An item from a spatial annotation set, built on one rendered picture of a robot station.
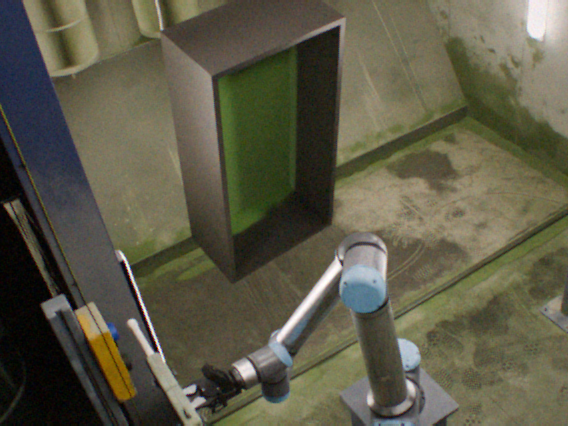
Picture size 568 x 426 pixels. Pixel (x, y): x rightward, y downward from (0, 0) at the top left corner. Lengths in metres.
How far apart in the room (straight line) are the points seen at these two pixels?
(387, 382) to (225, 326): 1.73
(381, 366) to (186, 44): 1.31
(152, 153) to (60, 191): 1.99
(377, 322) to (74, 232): 0.93
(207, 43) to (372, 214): 1.95
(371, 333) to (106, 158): 2.41
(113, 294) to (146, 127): 1.84
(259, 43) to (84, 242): 0.94
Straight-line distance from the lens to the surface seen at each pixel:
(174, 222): 4.04
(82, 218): 2.15
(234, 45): 2.55
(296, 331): 2.18
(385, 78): 4.62
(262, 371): 2.11
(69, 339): 1.74
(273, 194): 3.63
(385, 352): 1.98
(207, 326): 3.70
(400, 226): 4.09
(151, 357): 2.16
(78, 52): 3.59
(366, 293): 1.79
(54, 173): 2.05
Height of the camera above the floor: 2.73
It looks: 39 degrees down
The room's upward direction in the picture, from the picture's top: 9 degrees counter-clockwise
